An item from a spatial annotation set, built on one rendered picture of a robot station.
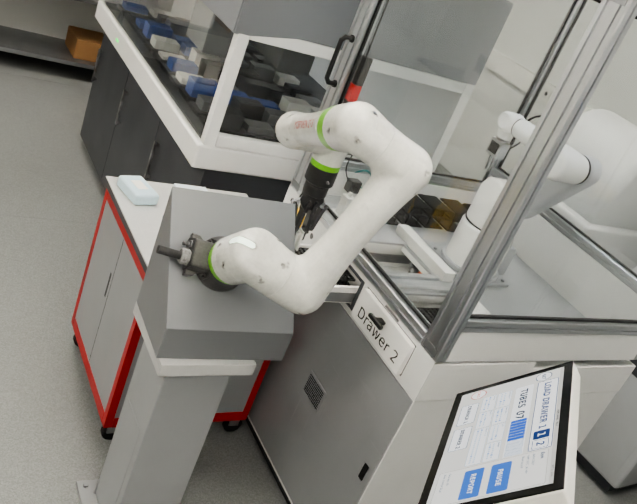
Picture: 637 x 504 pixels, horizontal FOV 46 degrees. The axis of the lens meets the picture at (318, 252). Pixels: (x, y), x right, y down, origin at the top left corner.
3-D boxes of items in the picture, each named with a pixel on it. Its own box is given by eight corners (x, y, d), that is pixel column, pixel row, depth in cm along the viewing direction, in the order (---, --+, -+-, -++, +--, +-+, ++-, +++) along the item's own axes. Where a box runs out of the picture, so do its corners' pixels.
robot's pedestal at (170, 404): (93, 561, 226) (159, 367, 193) (75, 484, 248) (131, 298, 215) (186, 547, 242) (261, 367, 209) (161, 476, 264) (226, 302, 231)
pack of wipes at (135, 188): (157, 206, 269) (161, 195, 267) (134, 206, 263) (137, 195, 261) (138, 185, 278) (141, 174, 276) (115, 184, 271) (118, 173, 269)
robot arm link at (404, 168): (308, 332, 191) (450, 173, 179) (258, 300, 185) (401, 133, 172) (301, 307, 203) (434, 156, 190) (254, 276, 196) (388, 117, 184)
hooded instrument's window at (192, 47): (199, 142, 296) (234, 32, 276) (102, 1, 424) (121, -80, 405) (420, 178, 358) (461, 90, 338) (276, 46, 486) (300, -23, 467)
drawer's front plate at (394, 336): (395, 375, 219) (411, 346, 215) (350, 315, 240) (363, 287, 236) (400, 375, 220) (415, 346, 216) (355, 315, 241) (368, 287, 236)
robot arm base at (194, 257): (148, 273, 191) (156, 270, 186) (161, 218, 195) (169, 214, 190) (239, 297, 204) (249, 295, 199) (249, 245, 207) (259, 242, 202)
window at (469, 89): (431, 330, 213) (604, 2, 172) (306, 184, 275) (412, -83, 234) (432, 331, 214) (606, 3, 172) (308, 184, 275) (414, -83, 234)
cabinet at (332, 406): (316, 584, 248) (415, 404, 214) (215, 375, 322) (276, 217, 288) (516, 543, 300) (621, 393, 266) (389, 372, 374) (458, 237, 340)
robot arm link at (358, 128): (376, 166, 173) (404, 122, 174) (335, 133, 168) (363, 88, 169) (344, 164, 190) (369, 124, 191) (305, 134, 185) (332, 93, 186)
